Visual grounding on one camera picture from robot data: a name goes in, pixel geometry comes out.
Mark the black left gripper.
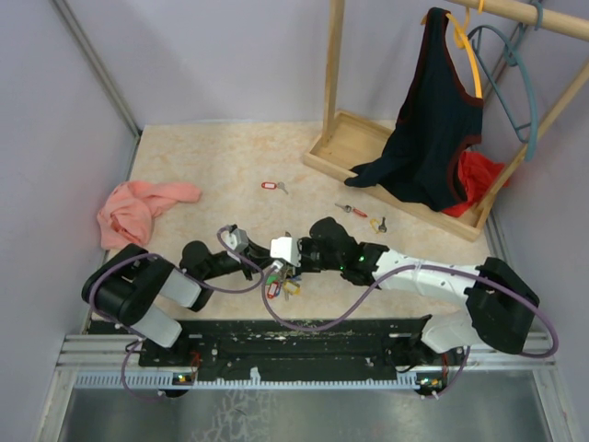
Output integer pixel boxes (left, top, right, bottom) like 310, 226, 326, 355
202, 237, 275, 280

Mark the large keyring with coloured tags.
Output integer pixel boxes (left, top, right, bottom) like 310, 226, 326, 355
262, 229, 303, 303

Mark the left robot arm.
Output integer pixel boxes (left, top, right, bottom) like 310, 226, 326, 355
81, 240, 271, 366

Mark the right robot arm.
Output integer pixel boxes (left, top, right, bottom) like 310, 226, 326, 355
298, 217, 539, 365

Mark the key with long red tag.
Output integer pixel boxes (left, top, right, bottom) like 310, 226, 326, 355
335, 204, 367, 218

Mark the pink crumpled cloth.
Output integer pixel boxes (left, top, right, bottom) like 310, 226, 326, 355
97, 180, 202, 250

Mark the red cloth in rack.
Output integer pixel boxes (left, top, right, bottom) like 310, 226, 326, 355
443, 151, 505, 217

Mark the dark navy tank top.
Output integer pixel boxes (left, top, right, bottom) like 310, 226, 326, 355
344, 7, 483, 217

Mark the yellow clothes hanger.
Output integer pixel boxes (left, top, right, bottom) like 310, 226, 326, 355
445, 6, 483, 99

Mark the blue-grey clothes hanger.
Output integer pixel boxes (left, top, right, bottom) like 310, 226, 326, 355
468, 23, 539, 161

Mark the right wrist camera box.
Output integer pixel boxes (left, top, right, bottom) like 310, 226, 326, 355
270, 236, 301, 267

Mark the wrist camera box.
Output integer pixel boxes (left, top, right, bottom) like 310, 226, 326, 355
270, 236, 301, 267
217, 226, 249, 253

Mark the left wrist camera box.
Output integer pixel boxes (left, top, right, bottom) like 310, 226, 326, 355
217, 226, 249, 253

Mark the key with yellow ring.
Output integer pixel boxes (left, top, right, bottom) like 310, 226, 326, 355
370, 216, 387, 234

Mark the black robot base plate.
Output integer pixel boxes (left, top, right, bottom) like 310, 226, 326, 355
137, 313, 466, 398

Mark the grey wall corner rail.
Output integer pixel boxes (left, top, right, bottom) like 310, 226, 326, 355
49, 0, 142, 139

